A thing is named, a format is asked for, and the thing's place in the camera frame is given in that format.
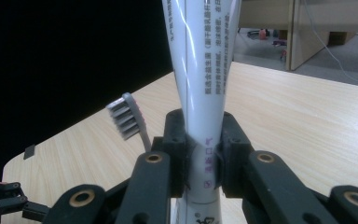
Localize black curtain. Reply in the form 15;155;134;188
0;0;174;185

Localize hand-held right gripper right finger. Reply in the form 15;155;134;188
213;111;255;199

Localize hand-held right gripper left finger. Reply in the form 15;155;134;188
151;108;190;199

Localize small colourful floor clutter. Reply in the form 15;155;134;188
246;27;288;61

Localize pink toothbrush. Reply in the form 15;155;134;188
105;91;153;154

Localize white toothpaste tube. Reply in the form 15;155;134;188
161;0;243;224

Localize black tape strip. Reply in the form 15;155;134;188
23;144;36;161

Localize thin white cable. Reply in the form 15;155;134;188
302;0;358;89

